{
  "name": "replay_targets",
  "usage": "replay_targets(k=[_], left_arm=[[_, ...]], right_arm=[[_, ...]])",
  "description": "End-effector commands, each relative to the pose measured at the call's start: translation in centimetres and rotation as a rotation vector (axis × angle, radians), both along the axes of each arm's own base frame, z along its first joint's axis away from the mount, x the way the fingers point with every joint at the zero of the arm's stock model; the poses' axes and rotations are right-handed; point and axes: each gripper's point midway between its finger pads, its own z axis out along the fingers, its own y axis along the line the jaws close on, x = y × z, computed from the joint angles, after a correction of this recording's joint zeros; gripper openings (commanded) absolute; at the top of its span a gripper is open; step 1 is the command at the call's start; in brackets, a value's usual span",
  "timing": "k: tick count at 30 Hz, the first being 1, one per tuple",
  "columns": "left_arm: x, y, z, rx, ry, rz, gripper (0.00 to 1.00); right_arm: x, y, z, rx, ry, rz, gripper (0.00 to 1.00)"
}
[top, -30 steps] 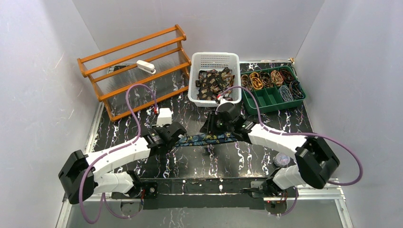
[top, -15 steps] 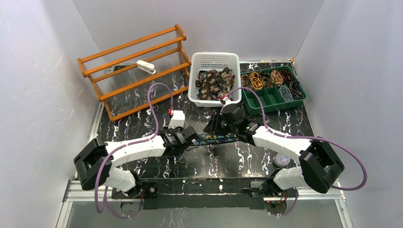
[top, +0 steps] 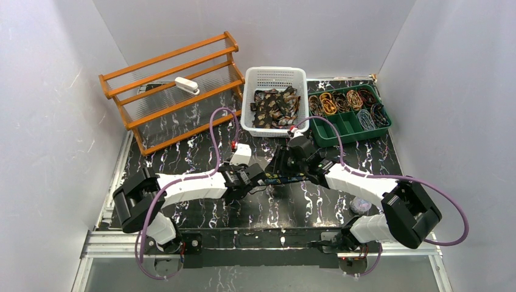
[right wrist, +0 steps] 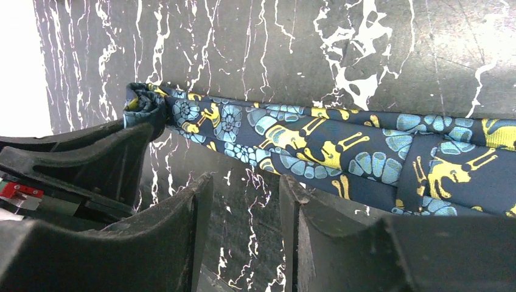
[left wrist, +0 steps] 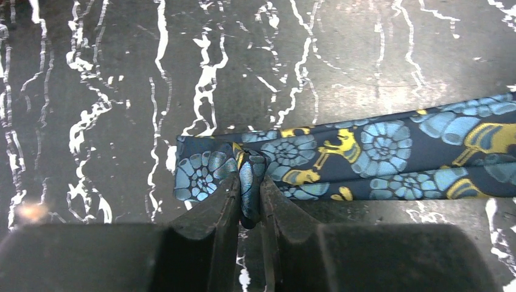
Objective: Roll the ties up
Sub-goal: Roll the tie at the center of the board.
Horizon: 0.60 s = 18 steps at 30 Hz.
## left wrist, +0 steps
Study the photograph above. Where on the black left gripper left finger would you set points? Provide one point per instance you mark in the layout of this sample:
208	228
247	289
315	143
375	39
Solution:
194	252

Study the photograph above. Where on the blue floral tie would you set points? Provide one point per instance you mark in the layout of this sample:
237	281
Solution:
455	151

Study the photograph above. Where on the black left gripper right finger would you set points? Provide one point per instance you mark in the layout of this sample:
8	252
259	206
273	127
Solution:
301	253

